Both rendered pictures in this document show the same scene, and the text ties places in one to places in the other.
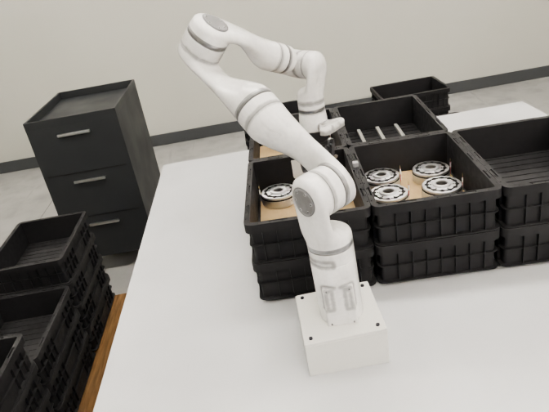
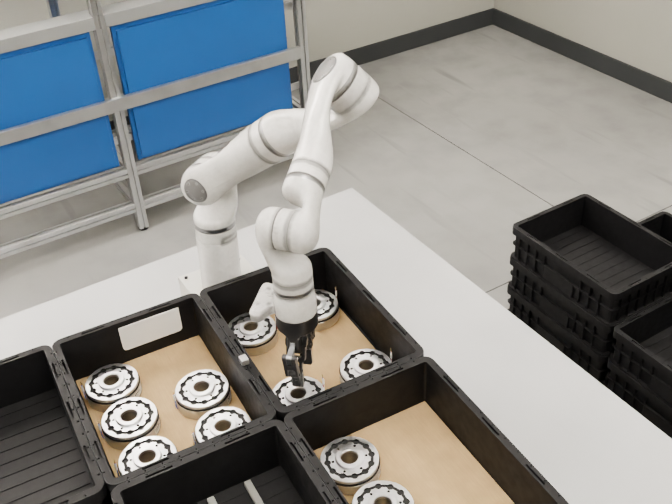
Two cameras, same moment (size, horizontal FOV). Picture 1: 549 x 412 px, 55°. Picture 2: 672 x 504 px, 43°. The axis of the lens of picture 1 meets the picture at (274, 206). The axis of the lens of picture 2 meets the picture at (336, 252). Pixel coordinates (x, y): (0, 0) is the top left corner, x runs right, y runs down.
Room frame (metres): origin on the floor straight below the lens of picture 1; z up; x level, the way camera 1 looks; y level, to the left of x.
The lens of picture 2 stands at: (2.40, -0.65, 2.00)
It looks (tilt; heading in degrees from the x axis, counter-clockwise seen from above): 36 degrees down; 150
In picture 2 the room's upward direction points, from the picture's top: 3 degrees counter-clockwise
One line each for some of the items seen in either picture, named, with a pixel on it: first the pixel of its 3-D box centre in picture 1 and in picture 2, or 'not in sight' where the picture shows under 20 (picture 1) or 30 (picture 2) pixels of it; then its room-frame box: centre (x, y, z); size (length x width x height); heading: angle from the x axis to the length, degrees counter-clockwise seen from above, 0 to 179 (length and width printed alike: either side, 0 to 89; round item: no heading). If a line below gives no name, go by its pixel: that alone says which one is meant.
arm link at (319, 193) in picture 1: (323, 210); (212, 193); (0.90, -0.09, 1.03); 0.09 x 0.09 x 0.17; 34
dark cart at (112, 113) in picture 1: (108, 176); not in sight; (2.84, 0.90, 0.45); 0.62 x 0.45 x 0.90; 0
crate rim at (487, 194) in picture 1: (416, 168); (158, 381); (1.26, -0.38, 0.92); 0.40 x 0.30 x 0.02; 176
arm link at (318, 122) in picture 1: (318, 118); (284, 295); (1.35, -0.15, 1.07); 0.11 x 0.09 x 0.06; 45
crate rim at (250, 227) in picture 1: (302, 185); (306, 324); (1.28, -0.08, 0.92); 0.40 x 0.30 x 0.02; 176
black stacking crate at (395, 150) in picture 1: (416, 185); (163, 401); (1.26, -0.38, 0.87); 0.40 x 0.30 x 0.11; 176
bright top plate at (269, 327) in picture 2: not in sight; (251, 328); (1.16, -0.15, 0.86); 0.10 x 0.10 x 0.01
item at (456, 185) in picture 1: (441, 185); (129, 418); (1.25, -0.45, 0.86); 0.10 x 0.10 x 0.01
